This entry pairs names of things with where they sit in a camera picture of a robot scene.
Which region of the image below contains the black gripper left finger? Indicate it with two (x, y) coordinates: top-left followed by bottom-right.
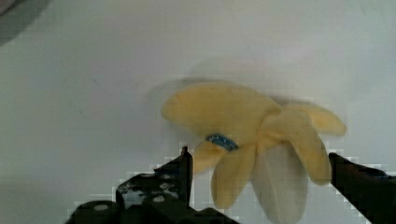
(64, 147), (239, 224)

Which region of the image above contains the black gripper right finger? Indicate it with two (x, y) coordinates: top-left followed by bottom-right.
(329, 153), (396, 224)

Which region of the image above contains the yellow plush peeled banana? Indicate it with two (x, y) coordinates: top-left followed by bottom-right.
(162, 82), (347, 224)

